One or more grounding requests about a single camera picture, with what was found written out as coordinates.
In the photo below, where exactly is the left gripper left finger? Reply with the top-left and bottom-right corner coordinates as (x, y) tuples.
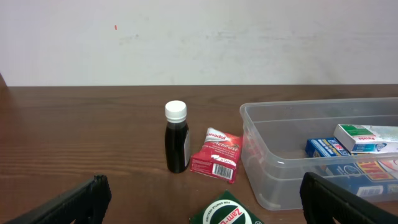
(7, 175), (112, 224)

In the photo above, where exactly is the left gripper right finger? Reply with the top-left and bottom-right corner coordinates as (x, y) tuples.
(300, 172), (397, 224)

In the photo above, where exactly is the blue Kool Fever box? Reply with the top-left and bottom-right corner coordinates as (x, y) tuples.
(305, 138), (397, 197)

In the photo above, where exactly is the white Panadol box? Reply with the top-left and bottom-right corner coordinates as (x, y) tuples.
(333, 124), (397, 154)

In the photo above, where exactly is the clear plastic container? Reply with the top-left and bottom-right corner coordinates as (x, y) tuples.
(240, 98), (397, 210)

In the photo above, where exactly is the dark bottle white cap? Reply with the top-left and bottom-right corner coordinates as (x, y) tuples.
(165, 100), (191, 174)

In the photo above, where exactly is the red Panadol ActiFast box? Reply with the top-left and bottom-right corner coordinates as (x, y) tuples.
(190, 128), (243, 184)

